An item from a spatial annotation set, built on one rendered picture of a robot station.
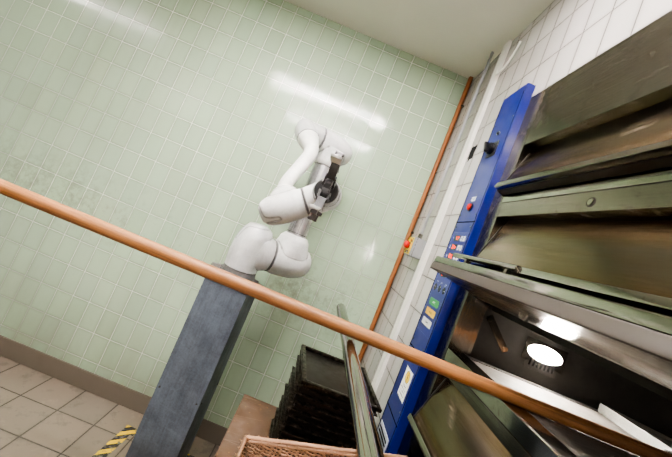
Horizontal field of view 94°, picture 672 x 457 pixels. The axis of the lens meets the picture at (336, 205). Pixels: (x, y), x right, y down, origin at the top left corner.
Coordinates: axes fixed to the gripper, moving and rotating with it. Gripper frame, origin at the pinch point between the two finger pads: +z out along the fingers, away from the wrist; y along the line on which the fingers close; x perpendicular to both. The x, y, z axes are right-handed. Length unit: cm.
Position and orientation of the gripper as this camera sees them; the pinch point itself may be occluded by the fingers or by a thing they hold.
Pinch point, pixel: (326, 182)
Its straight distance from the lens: 78.7
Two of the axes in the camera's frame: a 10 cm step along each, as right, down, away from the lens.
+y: -3.9, 9.2, -0.8
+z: 0.2, -0.7, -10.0
